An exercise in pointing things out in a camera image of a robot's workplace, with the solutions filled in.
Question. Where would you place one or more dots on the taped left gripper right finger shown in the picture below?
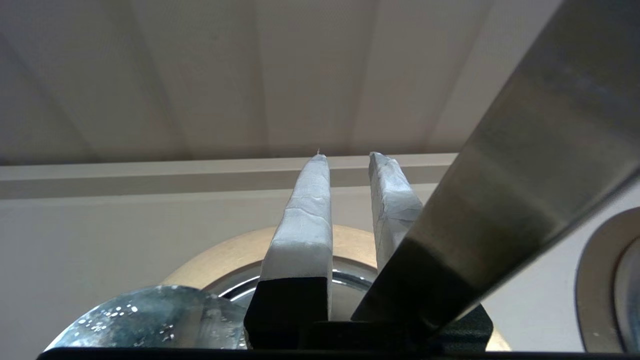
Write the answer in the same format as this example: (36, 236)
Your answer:
(392, 205)

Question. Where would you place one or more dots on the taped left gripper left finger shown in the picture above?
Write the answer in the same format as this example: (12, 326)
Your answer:
(300, 260)

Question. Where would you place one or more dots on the steel lid with black knob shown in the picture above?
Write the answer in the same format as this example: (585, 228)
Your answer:
(150, 320)

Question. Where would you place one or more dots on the steel soup pot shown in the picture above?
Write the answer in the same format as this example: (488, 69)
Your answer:
(350, 295)

